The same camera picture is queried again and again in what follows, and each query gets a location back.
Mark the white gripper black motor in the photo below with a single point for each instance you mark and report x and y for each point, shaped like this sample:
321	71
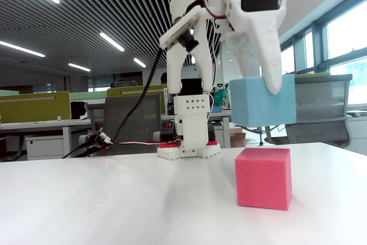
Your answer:
249	24

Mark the blue foam cube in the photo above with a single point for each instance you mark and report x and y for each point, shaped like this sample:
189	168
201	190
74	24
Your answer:
258	107

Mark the white red robot base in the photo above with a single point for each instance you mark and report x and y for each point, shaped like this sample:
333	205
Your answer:
172	153

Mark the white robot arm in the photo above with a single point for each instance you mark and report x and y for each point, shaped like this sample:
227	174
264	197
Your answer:
190	130

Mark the red foam cube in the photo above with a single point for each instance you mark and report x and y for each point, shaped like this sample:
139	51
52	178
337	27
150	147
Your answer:
262	179

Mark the teal green bag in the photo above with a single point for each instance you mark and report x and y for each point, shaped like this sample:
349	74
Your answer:
221	95

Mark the grey mesh office chair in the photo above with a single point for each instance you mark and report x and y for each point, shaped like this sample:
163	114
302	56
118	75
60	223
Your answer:
109	118
321	98

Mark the brown cardboard box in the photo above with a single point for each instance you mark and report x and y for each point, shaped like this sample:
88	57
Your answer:
238	139

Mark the person with dark hair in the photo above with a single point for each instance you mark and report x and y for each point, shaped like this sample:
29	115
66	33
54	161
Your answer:
163	78

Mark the row of books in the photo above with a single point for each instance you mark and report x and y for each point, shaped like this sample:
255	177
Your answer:
170	101

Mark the olive desk divider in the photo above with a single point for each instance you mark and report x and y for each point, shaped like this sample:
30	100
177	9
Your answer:
34	107
134	91

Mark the black controller board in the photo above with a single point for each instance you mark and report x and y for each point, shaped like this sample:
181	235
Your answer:
97	139

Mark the white office desk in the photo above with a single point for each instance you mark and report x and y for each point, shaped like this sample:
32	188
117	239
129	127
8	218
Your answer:
43	126

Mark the grey window frame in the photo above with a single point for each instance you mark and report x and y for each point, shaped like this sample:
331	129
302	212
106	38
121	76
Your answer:
319	50

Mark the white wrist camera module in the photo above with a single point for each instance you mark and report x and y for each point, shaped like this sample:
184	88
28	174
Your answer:
179	31

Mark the white drawer pedestal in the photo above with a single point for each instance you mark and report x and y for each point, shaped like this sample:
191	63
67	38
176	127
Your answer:
43	147

